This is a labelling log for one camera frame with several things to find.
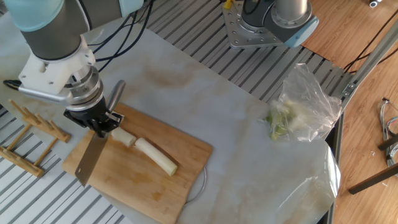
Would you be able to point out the steel cleaver knife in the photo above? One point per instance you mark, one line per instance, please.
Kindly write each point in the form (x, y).
(90, 158)

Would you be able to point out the short cut scallion piece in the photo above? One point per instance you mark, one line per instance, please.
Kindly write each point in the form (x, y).
(124, 137)

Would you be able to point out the white scallion stalk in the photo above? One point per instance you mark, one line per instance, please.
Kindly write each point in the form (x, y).
(157, 155)

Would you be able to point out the silver robot mounting plate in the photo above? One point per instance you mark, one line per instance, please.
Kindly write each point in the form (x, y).
(245, 37)

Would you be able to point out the aluminium frame beam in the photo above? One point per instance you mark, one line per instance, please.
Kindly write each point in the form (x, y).
(370, 59)

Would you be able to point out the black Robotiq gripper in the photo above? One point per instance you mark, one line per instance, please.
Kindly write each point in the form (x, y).
(88, 112)

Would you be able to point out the small white round object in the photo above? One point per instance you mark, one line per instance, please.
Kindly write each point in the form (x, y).
(374, 3)

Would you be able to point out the dark wooden bar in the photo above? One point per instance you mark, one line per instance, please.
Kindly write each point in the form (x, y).
(373, 179)
(388, 142)

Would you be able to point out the bamboo cutting board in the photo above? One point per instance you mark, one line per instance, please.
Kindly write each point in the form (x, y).
(140, 193)

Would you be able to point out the wooden peg rack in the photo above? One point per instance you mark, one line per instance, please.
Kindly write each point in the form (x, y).
(21, 161)

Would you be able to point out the plastic bag of scallion scraps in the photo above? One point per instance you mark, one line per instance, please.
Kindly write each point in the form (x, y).
(304, 109)

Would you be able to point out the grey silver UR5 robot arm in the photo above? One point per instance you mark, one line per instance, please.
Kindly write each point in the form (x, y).
(53, 31)

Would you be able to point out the small yellow object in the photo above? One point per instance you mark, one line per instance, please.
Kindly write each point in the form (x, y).
(228, 3)

